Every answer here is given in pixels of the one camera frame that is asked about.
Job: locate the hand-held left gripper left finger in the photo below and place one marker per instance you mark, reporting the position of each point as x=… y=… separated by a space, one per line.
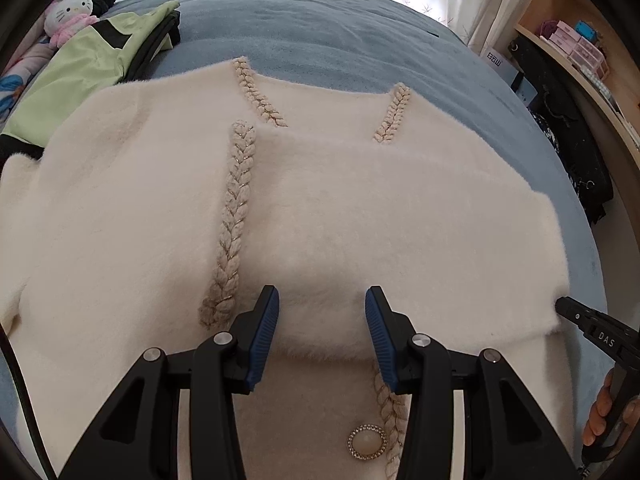
x=262 y=330

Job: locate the black clothes pile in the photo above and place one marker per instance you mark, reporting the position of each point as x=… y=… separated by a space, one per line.
x=570 y=125

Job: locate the blue bed blanket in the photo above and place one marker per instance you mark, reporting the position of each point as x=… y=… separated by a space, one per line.
x=325 y=35

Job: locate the stack of pink boxes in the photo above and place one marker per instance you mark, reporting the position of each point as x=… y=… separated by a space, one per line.
x=575 y=42

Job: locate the blue and white box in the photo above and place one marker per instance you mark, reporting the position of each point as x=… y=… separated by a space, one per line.
x=517 y=72

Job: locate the floral printed cloth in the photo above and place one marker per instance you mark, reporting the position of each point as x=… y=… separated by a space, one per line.
x=20 y=67

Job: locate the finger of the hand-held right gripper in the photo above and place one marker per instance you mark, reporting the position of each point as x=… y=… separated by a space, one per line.
x=595 y=327

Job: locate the wooden shelf unit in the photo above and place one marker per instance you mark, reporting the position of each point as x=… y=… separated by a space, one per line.
x=595 y=75

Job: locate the white fuzzy cardigan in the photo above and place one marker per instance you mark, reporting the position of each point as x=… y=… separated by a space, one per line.
x=350 y=220

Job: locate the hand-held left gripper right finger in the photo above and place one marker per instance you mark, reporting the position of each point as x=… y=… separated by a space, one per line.
x=377 y=330

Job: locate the person's right hand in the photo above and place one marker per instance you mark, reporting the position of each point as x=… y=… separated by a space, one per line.
x=599 y=410

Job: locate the white cat plush toy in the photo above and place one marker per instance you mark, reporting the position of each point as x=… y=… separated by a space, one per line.
x=70 y=17

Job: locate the light green garment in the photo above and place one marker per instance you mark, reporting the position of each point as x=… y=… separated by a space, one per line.
x=85 y=70

